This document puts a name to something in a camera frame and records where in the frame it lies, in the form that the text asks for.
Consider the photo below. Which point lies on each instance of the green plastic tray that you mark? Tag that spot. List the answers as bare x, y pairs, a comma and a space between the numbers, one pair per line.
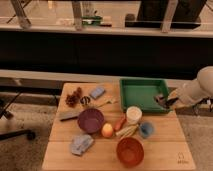
141, 93

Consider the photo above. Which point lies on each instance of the pale corn toy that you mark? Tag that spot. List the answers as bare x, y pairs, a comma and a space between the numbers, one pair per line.
127, 131

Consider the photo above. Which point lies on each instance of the orange carrot toy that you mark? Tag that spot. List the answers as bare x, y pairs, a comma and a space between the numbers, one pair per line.
119, 124

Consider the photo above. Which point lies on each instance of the purple bowl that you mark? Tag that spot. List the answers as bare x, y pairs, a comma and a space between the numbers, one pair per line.
91, 120

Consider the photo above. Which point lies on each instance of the blue folded cloth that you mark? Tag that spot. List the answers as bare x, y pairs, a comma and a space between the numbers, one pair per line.
80, 144

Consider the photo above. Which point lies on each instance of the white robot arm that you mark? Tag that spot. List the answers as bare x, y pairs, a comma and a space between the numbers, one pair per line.
194, 91

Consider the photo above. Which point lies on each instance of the orange red bowl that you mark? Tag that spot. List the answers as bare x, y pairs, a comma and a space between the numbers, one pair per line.
130, 152

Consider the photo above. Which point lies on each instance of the white cup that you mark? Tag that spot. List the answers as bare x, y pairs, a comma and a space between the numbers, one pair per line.
133, 114

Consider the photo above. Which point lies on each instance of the black handled brush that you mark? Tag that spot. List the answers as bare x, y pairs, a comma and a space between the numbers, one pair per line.
161, 100

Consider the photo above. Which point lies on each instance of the green item on shelf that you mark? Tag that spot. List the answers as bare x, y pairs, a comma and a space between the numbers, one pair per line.
91, 21

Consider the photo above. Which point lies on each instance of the blue sponge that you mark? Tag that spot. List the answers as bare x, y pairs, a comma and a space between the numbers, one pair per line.
97, 92

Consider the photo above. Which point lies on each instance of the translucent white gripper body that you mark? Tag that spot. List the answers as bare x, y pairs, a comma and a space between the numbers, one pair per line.
173, 101

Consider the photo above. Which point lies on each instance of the black and white clip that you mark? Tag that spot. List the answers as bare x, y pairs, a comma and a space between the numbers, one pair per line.
85, 100

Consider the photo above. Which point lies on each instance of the small blue cup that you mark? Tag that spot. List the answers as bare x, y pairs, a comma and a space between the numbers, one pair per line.
146, 129

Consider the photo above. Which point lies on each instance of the cream plastic fork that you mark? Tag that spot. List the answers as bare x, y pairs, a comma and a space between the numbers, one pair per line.
111, 101

